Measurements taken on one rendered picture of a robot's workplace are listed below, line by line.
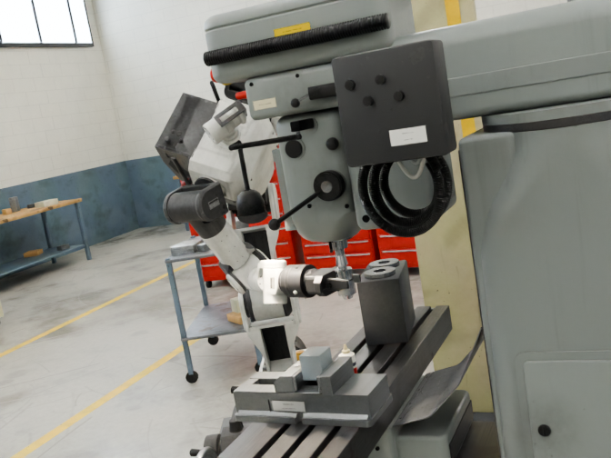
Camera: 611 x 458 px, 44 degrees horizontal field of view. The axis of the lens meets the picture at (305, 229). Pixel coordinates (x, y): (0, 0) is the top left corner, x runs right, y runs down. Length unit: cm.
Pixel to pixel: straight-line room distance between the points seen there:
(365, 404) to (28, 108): 1065
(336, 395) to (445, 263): 205
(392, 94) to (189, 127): 98
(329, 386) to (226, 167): 78
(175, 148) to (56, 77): 1038
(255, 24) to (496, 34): 54
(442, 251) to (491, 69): 210
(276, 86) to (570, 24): 65
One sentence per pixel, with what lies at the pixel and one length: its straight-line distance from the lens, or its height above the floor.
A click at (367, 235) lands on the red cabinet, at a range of 685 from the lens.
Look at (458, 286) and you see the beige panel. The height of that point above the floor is 67.
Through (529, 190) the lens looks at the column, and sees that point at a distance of 158.
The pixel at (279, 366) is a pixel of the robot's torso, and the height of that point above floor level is 76.
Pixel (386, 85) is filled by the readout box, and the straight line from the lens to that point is 142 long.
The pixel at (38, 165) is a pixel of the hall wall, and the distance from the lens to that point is 1196.
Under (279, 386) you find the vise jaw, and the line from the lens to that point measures 175.
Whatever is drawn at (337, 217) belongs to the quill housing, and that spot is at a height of 137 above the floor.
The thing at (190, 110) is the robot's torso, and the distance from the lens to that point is 231.
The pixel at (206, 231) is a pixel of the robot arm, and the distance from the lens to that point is 219.
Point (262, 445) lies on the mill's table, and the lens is 169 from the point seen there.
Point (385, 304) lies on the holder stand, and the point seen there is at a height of 107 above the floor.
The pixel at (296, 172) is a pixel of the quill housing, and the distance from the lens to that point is 181.
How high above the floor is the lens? 165
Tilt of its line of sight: 9 degrees down
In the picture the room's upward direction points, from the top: 10 degrees counter-clockwise
